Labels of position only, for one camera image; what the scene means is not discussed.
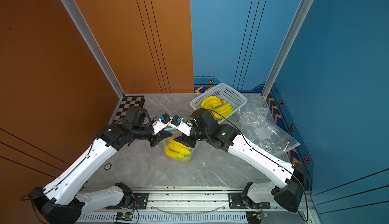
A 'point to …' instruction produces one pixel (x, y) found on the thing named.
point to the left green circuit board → (125, 216)
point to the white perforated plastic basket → (223, 91)
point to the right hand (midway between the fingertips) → (179, 132)
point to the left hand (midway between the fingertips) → (171, 131)
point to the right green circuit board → (260, 215)
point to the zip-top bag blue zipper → (267, 138)
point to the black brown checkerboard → (128, 101)
